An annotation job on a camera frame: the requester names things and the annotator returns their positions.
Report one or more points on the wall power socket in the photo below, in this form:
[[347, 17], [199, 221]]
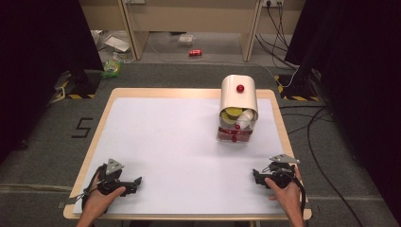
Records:
[[272, 2]]

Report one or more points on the clear plastic package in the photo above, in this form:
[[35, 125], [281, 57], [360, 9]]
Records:
[[186, 39]]

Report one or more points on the white table mat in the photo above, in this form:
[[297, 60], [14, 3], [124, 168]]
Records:
[[173, 142]]

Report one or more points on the beige wooden desk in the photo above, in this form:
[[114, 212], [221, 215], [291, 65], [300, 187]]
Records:
[[189, 15]]

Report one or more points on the yellow-green cup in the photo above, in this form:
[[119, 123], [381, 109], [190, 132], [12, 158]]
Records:
[[234, 111], [225, 118]]

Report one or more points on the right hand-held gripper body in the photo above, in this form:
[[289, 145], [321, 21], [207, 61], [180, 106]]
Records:
[[280, 175]]

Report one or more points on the red drink can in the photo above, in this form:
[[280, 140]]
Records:
[[195, 52]]

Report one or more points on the green plastic bag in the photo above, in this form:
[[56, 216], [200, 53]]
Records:
[[112, 67]]

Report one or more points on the person's left hand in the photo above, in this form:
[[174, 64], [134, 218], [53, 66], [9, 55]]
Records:
[[99, 203]]

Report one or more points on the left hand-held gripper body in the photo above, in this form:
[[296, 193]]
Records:
[[108, 183]]

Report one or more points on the black stand base striped tape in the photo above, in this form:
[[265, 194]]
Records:
[[296, 90], [80, 86]]

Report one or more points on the white paper sheet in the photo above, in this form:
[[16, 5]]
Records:
[[117, 43]]

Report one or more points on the person's right hand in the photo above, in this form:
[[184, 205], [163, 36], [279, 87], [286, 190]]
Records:
[[290, 197]]

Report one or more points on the black curtain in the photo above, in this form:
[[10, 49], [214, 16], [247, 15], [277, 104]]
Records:
[[38, 63], [362, 78]]

